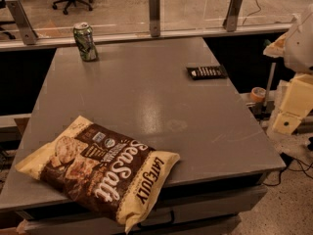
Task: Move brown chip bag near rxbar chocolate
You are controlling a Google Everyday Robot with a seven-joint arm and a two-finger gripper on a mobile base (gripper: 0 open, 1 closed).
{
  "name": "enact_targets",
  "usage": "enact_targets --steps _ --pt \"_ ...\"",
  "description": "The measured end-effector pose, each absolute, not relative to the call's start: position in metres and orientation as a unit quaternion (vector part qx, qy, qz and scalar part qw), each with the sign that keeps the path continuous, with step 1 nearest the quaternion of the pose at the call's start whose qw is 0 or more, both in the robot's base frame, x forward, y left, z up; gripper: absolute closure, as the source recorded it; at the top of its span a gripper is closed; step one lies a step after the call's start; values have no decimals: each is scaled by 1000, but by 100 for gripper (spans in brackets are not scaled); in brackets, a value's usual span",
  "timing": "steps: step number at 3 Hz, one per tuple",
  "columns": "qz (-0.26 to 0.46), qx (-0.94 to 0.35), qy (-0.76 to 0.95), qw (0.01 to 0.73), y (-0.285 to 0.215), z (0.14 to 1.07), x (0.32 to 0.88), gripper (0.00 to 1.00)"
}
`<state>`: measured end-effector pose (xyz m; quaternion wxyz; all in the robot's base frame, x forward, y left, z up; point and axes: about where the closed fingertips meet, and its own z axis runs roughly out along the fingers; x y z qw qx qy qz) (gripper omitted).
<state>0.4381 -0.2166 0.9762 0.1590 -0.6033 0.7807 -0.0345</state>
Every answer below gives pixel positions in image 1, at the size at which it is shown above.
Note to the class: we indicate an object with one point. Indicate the middle metal glass bracket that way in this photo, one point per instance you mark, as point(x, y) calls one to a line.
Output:
point(154, 14)

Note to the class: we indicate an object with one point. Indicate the grey table drawer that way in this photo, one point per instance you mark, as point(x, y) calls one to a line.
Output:
point(210, 214)

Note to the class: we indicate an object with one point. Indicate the metal glass bracket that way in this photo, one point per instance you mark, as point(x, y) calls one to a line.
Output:
point(154, 14)
point(231, 20)
point(29, 36)

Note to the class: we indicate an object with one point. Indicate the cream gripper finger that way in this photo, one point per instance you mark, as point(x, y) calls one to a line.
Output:
point(286, 123)

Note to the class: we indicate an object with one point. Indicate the brown Sea Salt chip bag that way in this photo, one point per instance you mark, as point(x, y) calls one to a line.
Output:
point(102, 170)

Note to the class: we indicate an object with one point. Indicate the right metal glass bracket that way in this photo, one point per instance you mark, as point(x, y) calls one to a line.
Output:
point(231, 20)

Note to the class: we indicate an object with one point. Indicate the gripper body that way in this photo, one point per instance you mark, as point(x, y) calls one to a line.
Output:
point(300, 48)

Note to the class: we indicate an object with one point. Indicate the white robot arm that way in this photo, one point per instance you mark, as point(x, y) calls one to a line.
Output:
point(296, 48)

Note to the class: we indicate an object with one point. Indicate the left metal glass bracket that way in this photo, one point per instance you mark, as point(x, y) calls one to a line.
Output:
point(29, 36)

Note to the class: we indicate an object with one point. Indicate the green soda can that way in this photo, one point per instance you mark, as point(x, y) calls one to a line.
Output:
point(83, 36)

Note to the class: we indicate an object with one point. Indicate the dark chocolate rxbar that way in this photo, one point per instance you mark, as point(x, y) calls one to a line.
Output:
point(207, 72)

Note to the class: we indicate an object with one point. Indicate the black drawer handle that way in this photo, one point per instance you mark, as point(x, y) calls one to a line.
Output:
point(158, 221)

